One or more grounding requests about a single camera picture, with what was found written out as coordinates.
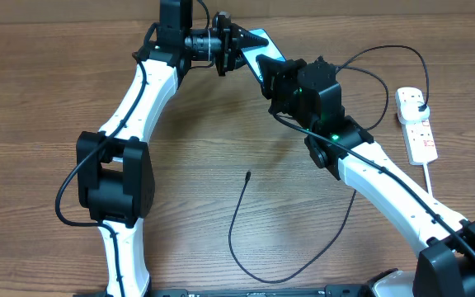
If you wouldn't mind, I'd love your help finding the Galaxy S24 smartphone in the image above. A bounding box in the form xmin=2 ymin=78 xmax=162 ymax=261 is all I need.
xmin=242 ymin=28 xmax=285 ymax=85

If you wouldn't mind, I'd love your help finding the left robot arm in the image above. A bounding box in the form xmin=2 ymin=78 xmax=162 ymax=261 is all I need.
xmin=75 ymin=1 xmax=269 ymax=296

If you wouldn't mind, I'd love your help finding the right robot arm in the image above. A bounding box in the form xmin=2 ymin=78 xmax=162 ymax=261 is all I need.
xmin=256 ymin=54 xmax=475 ymax=296

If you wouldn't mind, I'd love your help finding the white charger plug adapter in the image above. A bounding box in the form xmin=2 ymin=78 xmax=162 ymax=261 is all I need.
xmin=397 ymin=101 xmax=430 ymax=125

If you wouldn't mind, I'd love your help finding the white power strip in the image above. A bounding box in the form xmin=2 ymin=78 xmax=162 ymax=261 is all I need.
xmin=394 ymin=87 xmax=439 ymax=167

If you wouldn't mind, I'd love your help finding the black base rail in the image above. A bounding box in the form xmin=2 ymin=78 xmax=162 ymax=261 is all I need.
xmin=72 ymin=282 xmax=440 ymax=297

